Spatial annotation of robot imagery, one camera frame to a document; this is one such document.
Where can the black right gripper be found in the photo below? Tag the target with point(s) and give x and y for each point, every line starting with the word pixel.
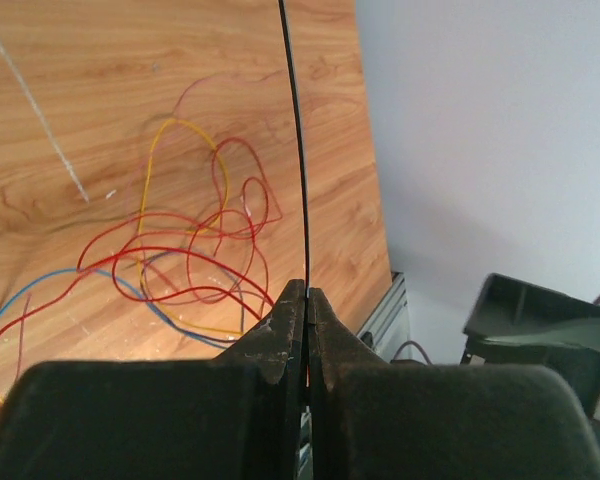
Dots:
pixel 520 323

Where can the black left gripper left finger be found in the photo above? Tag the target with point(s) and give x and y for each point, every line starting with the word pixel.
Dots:
pixel 236 416

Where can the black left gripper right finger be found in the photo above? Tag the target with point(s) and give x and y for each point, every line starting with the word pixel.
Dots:
pixel 376 420

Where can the black zip tie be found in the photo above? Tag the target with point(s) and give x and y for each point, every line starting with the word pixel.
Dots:
pixel 299 140

